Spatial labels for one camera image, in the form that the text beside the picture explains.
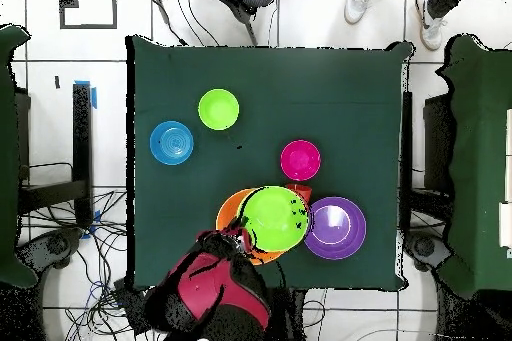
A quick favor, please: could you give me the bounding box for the large orange bowl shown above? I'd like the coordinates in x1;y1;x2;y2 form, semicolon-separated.
215;188;286;267

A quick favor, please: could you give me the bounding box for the large green bowl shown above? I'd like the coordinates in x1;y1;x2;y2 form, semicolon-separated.
238;185;312;253

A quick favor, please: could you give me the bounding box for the red-orange cup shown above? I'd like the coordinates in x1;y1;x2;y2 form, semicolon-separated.
284;183;313;205

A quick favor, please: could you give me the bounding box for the purple bowl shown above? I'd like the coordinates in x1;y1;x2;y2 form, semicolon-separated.
303;196;368;261

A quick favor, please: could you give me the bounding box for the pink bowl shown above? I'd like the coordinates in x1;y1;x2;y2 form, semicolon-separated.
279;139;322;182

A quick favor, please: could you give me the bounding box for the blue bowl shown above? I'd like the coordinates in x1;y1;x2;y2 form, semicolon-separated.
149;120;195;167

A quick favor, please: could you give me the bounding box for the black power strip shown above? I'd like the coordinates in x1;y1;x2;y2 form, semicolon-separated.
112;278;155;337

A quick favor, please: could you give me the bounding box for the small green bowl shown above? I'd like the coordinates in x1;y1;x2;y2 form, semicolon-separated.
197;88;240;131

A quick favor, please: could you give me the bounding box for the dark green table cloth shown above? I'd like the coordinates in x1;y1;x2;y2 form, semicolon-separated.
125;34;417;292

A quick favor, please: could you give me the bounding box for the black metal stand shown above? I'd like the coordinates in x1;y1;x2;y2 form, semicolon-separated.
15;83;94;230

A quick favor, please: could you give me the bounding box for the blue tape strip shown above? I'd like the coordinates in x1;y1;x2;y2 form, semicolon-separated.
74;79;98;111

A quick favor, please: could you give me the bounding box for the green cloth covered side table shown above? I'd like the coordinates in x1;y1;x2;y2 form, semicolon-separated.
435;33;512;299
0;23;38;289

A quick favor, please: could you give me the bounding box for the person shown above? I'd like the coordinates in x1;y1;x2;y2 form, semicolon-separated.
343;0;481;53

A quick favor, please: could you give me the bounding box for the white box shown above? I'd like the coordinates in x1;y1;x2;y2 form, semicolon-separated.
498;201;512;249

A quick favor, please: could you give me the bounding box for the bundle of floor cables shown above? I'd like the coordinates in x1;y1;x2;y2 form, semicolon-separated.
19;186;161;341

